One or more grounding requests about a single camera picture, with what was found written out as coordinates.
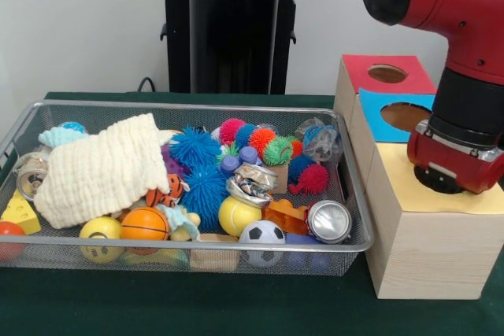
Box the yellow cheese wedge toy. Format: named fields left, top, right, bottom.
left=0, top=190, right=42, bottom=236

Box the yellow smiley ball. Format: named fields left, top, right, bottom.
left=79, top=216, right=125, bottom=264

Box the crushed red drink can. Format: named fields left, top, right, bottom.
left=306, top=200, right=354, bottom=245

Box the silver drink can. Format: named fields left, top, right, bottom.
left=14, top=151, right=54, bottom=201

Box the striped tiger plush toy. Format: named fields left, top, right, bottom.
left=145, top=175, right=192, bottom=210

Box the black and white soccer ball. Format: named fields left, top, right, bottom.
left=239, top=220, right=287, bottom=268

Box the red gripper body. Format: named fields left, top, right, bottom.
left=406, top=122, right=504, bottom=195

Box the mint green cloth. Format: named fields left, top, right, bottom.
left=39, top=124, right=89, bottom=150

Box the red ball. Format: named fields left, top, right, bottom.
left=0, top=221, right=26, bottom=262

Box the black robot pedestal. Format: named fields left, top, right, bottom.
left=152, top=0, right=316, bottom=94

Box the orange toy basketball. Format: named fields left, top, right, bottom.
left=120, top=207, right=171, bottom=242

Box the wooden box with three holes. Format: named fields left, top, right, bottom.
left=333, top=54, right=504, bottom=300

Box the yellow tennis ball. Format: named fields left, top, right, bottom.
left=218, top=196, right=263, bottom=238

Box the clear mesh bin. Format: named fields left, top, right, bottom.
left=0, top=100, right=375, bottom=278

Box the blue spiky rubber ball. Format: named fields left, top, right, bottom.
left=180, top=164, right=231, bottom=231
left=169, top=125, right=223, bottom=170

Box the cream knitted cloth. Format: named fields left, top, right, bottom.
left=33, top=113, right=173, bottom=230

